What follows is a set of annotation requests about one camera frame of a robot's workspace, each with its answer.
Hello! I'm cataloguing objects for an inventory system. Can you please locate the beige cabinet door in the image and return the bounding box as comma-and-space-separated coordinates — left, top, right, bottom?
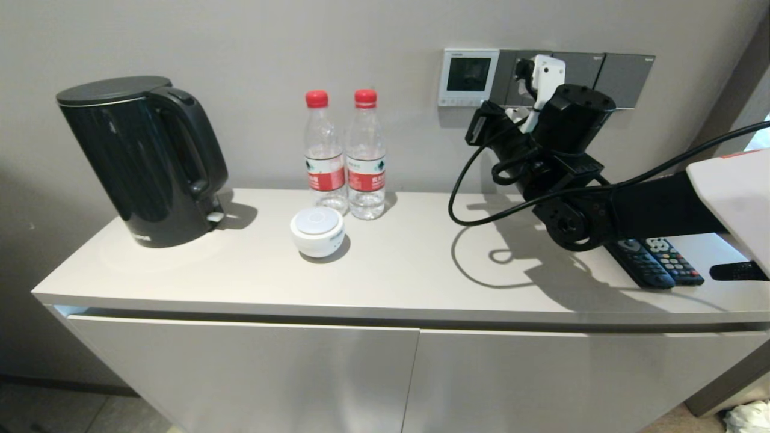
66, 316, 419, 433
402, 330, 768, 433

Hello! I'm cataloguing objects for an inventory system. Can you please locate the grey triple rocker wall switch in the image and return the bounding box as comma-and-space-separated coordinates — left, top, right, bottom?
488, 49, 554, 109

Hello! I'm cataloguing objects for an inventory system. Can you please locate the brown door frame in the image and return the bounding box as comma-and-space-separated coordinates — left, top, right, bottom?
686, 12, 770, 160

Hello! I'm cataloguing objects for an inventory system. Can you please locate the white crumpled bag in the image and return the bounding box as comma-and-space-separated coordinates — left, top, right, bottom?
724, 401, 770, 433

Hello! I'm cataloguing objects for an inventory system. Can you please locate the beige sideboard cabinet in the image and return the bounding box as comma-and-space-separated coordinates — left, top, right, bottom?
31, 189, 770, 433

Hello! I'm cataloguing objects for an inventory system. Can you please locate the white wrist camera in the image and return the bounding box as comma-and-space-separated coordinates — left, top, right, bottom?
514, 54, 567, 134

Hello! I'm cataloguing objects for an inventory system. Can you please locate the wall thermostat with screen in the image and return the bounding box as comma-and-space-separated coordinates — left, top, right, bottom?
438, 48, 501, 108

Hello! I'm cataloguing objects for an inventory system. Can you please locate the black remote control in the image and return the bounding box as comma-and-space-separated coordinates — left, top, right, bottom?
605, 238, 677, 290
641, 236, 706, 286

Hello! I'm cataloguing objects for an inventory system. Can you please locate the clear water bottle red cap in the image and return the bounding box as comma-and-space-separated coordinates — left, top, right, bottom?
346, 89, 386, 221
304, 90, 349, 216

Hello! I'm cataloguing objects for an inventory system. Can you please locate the black electric kettle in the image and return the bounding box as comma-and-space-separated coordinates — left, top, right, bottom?
55, 76, 229, 249

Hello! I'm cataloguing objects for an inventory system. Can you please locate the black cable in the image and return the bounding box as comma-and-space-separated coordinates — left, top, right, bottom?
448, 120, 770, 228

